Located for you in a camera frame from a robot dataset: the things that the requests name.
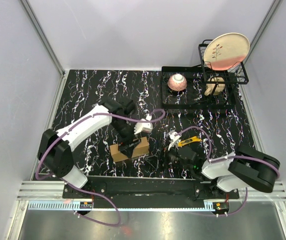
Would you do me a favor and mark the beige ceramic mug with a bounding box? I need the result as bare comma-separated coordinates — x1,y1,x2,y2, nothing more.
204,76,225,96

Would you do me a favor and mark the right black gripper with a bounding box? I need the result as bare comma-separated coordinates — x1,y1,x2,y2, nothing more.
145,140,192,171

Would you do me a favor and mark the yellow black utility knife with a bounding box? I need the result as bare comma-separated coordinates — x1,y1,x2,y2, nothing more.
178,136,201,147

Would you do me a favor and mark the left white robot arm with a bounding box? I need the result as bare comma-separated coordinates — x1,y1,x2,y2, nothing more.
37,98,140,198

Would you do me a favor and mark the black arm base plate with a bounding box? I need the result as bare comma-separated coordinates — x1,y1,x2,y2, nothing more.
62,174,241,201

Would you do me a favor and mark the purple cable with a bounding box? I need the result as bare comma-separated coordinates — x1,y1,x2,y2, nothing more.
175,126,281,217
35,108,166,227

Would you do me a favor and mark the black wire dish rack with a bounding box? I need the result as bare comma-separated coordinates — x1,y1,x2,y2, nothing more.
160,39,249,111

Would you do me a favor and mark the brown cardboard express box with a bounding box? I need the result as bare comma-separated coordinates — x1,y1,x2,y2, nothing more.
109,137,150,163

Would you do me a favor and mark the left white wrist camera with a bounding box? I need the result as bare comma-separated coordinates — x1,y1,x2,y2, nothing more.
134,114,153,135

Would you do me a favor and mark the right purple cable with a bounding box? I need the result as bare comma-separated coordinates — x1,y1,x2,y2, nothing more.
175,126,281,217

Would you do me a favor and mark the pink patterned bowl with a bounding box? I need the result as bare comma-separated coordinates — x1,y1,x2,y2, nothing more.
167,73,187,92

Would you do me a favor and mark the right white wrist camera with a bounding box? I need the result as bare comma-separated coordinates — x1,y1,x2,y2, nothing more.
167,130,181,150

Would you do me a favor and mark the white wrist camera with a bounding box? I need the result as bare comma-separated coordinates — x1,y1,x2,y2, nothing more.
134,114,153,135
167,130,181,150

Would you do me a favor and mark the aluminium frame rail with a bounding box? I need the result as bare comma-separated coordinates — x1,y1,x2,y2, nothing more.
19,0,65,77

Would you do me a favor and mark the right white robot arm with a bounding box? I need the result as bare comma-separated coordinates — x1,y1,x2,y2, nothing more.
162,145,281,198

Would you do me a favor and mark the cream pink plate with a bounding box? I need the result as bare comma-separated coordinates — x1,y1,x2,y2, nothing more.
203,32,250,71

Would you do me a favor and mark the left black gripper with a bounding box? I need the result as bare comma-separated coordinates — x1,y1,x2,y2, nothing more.
111,117,142,159

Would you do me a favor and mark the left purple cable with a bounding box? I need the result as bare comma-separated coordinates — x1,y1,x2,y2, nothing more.
35,108,166,227

